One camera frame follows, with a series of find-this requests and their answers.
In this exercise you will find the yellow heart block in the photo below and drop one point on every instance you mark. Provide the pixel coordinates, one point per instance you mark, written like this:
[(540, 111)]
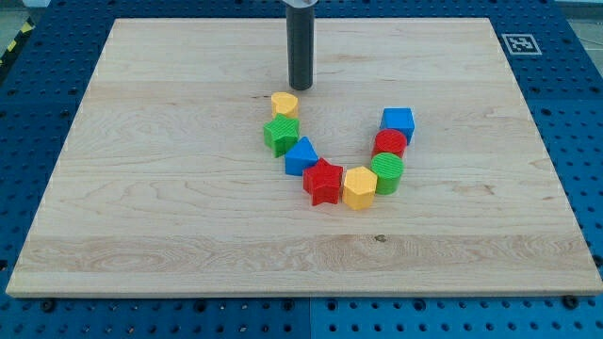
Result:
[(284, 103)]

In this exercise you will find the wooden board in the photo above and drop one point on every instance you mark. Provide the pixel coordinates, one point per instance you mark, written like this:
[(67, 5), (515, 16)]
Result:
[(164, 187)]

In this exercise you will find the green star block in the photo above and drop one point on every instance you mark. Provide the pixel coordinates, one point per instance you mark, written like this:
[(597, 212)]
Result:
[(281, 134)]

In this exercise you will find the yellow hexagon block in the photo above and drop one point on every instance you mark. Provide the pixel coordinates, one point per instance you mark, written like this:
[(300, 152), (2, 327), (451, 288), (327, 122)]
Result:
[(359, 188)]

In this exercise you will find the yellow black hazard tape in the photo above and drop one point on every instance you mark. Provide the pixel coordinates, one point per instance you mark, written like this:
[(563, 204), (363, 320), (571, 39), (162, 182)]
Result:
[(17, 44)]

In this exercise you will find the white fiducial marker tag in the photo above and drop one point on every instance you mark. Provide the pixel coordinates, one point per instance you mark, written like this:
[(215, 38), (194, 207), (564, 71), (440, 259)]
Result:
[(521, 44)]

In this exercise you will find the blue cube block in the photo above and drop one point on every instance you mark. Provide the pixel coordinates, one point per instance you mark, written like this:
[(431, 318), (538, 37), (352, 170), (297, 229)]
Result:
[(400, 119)]

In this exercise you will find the red star block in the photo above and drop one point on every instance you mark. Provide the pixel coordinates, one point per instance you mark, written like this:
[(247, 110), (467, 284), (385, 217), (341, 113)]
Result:
[(322, 182)]

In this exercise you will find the blue triangle block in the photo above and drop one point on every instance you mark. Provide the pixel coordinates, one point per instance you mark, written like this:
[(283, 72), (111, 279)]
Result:
[(300, 157)]

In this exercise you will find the red cylinder block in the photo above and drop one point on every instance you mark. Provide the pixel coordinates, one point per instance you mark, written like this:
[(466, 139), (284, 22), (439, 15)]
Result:
[(389, 141)]

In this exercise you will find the green cylinder block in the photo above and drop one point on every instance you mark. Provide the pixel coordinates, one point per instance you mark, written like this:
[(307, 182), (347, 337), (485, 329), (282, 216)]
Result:
[(388, 168)]

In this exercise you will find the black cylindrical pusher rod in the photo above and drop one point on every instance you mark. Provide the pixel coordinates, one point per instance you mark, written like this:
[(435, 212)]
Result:
[(300, 46)]

